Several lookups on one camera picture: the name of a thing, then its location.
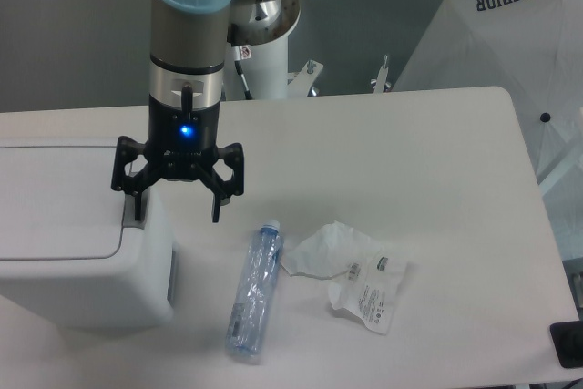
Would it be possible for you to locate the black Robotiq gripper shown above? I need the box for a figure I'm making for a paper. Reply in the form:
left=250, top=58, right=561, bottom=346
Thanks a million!
left=111, top=97, right=244, bottom=223

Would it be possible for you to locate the white trash can lid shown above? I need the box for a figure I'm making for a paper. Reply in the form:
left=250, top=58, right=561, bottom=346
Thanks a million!
left=1, top=147, right=124, bottom=261

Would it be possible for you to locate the grey trash can push button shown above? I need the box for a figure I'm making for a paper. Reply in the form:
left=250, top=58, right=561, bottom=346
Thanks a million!
left=122, top=195, right=145, bottom=229

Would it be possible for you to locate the white trash can body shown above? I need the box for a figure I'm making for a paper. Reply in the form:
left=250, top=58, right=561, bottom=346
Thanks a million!
left=1, top=138, right=177, bottom=328

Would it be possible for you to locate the crushed clear plastic bottle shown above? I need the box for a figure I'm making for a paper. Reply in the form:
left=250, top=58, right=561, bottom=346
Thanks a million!
left=225, top=220, right=283, bottom=358

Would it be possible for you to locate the crumpled white tissue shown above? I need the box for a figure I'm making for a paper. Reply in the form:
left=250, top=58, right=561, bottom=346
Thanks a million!
left=281, top=221, right=381, bottom=279

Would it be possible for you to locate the clear printed plastic wrapper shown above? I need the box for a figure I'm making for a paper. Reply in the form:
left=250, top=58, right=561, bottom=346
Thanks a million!
left=328, top=251, right=407, bottom=335

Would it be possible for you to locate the white Superior umbrella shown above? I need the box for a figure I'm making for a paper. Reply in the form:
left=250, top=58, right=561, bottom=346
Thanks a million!
left=395, top=0, right=582, bottom=260

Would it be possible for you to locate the black device at table edge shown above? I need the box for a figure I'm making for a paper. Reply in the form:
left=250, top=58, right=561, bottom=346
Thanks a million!
left=549, top=321, right=582, bottom=369

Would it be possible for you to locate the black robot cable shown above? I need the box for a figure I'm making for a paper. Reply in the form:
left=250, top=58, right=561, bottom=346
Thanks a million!
left=230, top=24, right=254, bottom=101

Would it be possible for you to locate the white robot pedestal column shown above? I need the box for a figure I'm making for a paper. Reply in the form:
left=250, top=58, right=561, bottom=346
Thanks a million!
left=223, top=35, right=288, bottom=101

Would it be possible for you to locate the white metal base frame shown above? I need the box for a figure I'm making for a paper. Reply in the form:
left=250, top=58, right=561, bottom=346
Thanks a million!
left=220, top=54, right=394, bottom=101

